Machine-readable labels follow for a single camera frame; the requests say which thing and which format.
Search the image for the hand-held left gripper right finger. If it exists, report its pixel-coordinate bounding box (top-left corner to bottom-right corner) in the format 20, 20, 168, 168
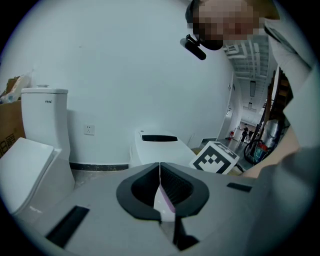
160, 162, 268, 252

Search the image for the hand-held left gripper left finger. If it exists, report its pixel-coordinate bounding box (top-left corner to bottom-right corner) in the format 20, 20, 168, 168
29, 162, 176, 256

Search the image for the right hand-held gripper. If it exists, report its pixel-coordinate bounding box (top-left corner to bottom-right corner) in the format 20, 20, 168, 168
188, 140, 240, 175

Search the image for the white toilet lid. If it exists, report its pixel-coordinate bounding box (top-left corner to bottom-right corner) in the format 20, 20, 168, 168
134, 126, 198, 167

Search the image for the person's right forearm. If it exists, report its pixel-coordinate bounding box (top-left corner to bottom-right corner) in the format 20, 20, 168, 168
239, 124, 301, 180

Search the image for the white toilet with square tank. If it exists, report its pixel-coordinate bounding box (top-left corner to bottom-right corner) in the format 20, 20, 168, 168
0, 84, 76, 216

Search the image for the person's beige shirt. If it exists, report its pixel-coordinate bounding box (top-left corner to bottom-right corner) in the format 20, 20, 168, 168
257, 7, 320, 191

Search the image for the large brown cardboard box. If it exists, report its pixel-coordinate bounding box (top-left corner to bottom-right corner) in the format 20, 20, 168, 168
0, 99, 26, 160

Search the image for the person's head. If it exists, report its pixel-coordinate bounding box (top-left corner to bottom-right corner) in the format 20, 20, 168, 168
185, 0, 266, 51

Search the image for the black coiled hose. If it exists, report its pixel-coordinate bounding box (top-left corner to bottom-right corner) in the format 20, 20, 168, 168
243, 139, 273, 166

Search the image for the silver flexible duct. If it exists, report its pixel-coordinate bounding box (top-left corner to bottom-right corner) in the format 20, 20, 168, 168
264, 119, 286, 149

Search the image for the white wall socket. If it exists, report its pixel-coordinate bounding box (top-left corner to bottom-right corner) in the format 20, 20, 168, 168
83, 124, 96, 137

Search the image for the black head-mounted camera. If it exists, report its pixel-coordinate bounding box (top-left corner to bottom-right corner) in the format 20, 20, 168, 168
179, 33, 207, 61

